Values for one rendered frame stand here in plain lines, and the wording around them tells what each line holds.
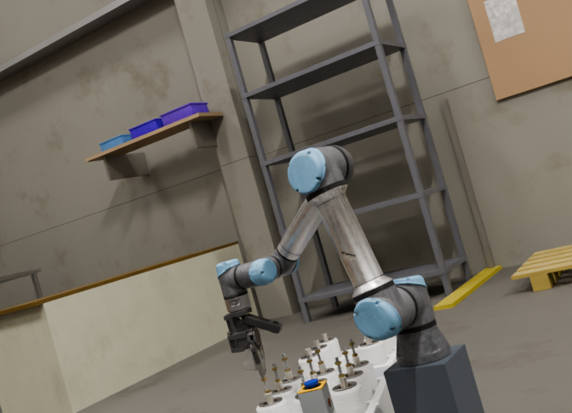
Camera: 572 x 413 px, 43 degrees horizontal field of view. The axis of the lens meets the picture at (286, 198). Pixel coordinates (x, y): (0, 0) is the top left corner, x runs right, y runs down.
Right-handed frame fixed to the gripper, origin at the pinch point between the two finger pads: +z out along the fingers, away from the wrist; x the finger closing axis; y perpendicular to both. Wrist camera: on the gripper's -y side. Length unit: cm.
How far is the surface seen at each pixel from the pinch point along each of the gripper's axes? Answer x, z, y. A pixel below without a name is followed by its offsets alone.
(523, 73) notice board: -304, -94, -154
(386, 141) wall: -348, -79, -51
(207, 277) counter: -328, -17, 110
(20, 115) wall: -496, -228, 312
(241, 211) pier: -376, -60, 81
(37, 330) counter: -190, -20, 179
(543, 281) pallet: -204, 30, -114
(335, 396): 6.1, 10.4, -20.1
